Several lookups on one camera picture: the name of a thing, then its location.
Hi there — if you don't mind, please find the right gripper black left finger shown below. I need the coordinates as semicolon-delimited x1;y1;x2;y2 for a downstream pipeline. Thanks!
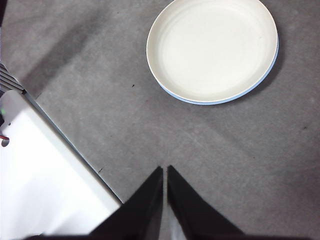
89;165;164;236

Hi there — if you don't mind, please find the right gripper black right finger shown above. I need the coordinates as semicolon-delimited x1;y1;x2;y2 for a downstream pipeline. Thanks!
167;165;245;236

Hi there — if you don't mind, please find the blue round plate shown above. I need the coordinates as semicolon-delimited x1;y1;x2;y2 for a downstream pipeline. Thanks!
159;34;280;106

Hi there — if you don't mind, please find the white round plate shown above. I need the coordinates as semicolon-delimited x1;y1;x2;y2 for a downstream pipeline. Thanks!
146;0;279;103

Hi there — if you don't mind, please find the grooved metal rail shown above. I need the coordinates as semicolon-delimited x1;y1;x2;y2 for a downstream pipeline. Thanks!
0;63;26;95

